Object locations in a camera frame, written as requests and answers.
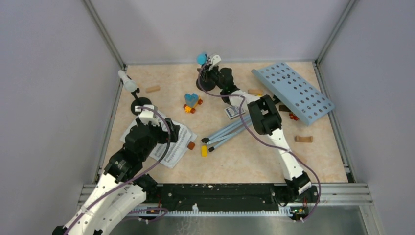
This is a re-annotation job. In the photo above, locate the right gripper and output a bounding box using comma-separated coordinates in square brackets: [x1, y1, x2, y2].
[197, 64, 224, 91]

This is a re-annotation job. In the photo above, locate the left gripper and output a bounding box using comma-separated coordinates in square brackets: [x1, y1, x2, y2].
[137, 116, 180, 161]

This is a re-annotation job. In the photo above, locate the blue microphone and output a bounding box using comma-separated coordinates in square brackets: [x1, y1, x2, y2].
[196, 52, 216, 91]

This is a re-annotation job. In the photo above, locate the sheet music page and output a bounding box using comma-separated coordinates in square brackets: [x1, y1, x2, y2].
[119, 120, 198, 169]

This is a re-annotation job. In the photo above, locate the white microphone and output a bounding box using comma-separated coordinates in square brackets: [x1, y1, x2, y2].
[118, 70, 152, 116]

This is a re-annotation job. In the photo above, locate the light blue music stand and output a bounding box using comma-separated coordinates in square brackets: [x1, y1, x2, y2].
[252, 63, 335, 126]

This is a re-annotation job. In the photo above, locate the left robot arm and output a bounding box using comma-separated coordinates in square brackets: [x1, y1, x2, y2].
[52, 118, 180, 235]

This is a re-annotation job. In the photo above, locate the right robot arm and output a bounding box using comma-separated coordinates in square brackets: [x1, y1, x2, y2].
[196, 66, 319, 202]

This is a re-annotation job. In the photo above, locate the brown wooden cylinder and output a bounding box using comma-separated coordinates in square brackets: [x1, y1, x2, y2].
[187, 141, 196, 150]

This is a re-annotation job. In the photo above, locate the blue toy train block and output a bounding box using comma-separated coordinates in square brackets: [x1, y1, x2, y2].
[184, 93, 203, 114]

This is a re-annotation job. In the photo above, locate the yellow wooden block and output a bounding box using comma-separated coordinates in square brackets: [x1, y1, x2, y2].
[201, 145, 208, 157]

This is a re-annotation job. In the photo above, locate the blue playing card deck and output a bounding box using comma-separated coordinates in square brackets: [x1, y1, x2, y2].
[224, 105, 246, 119]

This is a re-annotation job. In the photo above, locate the light wooden block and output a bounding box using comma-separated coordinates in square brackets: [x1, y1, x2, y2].
[145, 85, 161, 93]

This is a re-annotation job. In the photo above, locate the dark brown block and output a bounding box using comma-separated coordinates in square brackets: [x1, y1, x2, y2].
[278, 105, 291, 112]

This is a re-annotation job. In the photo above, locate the red owl toy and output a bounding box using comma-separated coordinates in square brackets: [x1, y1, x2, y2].
[289, 112, 299, 121]

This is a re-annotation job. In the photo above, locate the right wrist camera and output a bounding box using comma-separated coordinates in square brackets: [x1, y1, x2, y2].
[207, 54, 222, 71]

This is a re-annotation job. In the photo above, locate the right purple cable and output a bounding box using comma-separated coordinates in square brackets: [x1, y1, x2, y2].
[197, 63, 322, 223]

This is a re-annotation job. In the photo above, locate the aluminium frame rail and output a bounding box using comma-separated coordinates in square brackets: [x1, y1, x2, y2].
[65, 0, 128, 202]

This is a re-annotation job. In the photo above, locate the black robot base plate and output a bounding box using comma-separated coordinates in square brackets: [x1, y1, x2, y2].
[144, 184, 319, 212]

